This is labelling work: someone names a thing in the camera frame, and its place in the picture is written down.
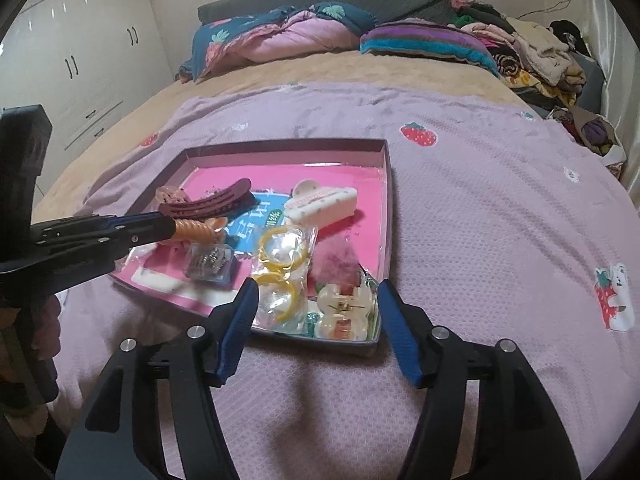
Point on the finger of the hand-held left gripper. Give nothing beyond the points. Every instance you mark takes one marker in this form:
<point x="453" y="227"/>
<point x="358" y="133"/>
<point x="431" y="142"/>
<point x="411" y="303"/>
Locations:
<point x="90" y="222"/>
<point x="135" y="236"/>

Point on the striped pillow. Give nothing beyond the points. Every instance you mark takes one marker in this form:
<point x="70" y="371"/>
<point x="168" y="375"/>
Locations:
<point x="425" y="40"/>

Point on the pile of clothes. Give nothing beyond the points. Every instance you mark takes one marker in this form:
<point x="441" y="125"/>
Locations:
<point x="535" y="50"/>

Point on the brown banana hair clip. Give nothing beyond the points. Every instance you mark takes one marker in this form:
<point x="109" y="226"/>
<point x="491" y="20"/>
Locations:
<point x="210" y="205"/>

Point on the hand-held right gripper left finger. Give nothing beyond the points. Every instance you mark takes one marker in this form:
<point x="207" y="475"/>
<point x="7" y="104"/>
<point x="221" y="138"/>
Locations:
<point x="240" y="330"/>

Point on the white hair clip clear packet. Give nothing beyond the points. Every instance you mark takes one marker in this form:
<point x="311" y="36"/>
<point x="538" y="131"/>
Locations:
<point x="320" y="202"/>

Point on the cream curtain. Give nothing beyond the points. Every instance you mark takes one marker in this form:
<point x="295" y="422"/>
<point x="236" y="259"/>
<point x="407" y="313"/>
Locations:
<point x="620" y="110"/>

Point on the blue printed card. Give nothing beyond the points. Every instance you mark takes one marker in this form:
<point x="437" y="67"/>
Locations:
<point x="250" y="232"/>

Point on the bag filled with clothes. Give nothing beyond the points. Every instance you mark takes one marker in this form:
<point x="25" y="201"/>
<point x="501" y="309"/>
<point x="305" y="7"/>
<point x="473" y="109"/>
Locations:
<point x="595" y="132"/>

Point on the floral pink and blue quilt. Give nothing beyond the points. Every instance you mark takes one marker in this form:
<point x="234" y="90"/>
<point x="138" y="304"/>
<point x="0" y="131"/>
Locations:
<point x="300" y="35"/>

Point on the pink fluffy hair accessory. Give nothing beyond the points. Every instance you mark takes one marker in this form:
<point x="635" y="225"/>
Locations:
<point x="332" y="262"/>

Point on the bag of yellow rings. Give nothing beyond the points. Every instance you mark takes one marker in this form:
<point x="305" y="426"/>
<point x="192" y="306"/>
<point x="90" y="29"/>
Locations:
<point x="280" y="255"/>

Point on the white wardrobe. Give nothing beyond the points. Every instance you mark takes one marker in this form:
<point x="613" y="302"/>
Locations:
<point x="100" y="60"/>

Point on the purple strawberry print blanket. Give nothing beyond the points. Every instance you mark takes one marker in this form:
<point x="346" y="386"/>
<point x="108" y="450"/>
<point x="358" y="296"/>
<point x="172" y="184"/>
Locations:
<point x="475" y="210"/>

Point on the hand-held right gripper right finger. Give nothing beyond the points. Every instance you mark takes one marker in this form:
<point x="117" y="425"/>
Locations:
<point x="400" y="330"/>

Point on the brown cardboard tray pink lining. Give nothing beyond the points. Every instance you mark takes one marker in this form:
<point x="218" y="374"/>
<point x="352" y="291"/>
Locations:
<point x="370" y="210"/>

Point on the small white packet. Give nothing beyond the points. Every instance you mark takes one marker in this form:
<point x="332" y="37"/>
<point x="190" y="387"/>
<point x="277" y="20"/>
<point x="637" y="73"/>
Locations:
<point x="155" y="280"/>

